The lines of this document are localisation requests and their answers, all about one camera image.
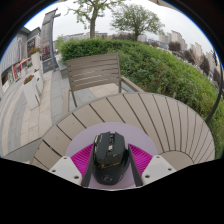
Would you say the black computer mouse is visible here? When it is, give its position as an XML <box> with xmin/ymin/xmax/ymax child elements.
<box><xmin>92</xmin><ymin>131</ymin><xmax>131</xmax><ymax>186</ymax></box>

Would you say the thin-crowned tree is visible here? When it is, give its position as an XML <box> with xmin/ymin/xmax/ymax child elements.
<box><xmin>66</xmin><ymin>0</ymin><xmax>124</xmax><ymax>39</ymax></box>

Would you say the white planter with flowers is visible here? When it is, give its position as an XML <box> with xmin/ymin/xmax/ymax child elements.
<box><xmin>29</xmin><ymin>47</ymin><xmax>43</xmax><ymax>74</ymax></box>
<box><xmin>22</xmin><ymin>74</ymin><xmax>43</xmax><ymax>110</ymax></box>

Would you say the tall grey sign pillar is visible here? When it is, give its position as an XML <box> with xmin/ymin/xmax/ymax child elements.
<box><xmin>40</xmin><ymin>8</ymin><xmax>62</xmax><ymax>73</ymax></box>

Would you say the lilac mouse pad with wrist rest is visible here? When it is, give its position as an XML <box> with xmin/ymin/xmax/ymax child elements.
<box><xmin>64</xmin><ymin>121</ymin><xmax>159</xmax><ymax>189</ymax></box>

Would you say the grey slatted outdoor chair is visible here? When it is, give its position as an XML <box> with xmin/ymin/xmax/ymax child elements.
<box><xmin>65</xmin><ymin>53</ymin><xmax>144</xmax><ymax>113</ymax></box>

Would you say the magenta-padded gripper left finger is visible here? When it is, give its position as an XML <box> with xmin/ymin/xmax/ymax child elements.
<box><xmin>48</xmin><ymin>143</ymin><xmax>96</xmax><ymax>188</ymax></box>

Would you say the green trimmed hedge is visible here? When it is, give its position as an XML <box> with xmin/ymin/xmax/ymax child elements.
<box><xmin>59</xmin><ymin>37</ymin><xmax>224</xmax><ymax>158</ymax></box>

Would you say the shop building with signs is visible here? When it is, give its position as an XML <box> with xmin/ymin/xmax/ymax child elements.
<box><xmin>0</xmin><ymin>26</ymin><xmax>42</xmax><ymax>98</ymax></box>

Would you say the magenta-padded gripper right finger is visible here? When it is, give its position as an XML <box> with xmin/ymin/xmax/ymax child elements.
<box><xmin>127</xmin><ymin>143</ymin><xmax>177</xmax><ymax>187</ymax></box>

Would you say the dense green tree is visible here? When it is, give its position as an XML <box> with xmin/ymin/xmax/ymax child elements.
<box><xmin>110</xmin><ymin>3</ymin><xmax>166</xmax><ymax>42</ymax></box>

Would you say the group of distant apartment buildings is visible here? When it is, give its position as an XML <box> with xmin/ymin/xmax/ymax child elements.
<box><xmin>158</xmin><ymin>29</ymin><xmax>216</xmax><ymax>79</ymax></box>

